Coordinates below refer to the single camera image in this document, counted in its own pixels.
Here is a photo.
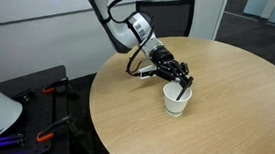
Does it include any black clamp with orange handle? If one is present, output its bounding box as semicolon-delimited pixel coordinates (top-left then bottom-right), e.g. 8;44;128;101
35;113;88;148
40;75;81;101

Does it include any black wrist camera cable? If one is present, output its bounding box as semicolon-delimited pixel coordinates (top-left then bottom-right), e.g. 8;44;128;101
101;0;159;78

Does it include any black mesh office chair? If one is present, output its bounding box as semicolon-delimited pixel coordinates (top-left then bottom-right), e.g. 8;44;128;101
132;0;196;43

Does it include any white paper cup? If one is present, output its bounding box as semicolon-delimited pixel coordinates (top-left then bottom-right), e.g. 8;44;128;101
160;79;194;120

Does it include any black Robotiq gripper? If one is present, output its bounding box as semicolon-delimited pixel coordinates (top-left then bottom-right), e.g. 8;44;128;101
148;44;197;91

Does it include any black marker pen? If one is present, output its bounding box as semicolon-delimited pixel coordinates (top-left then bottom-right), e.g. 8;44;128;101
174;75;195;104

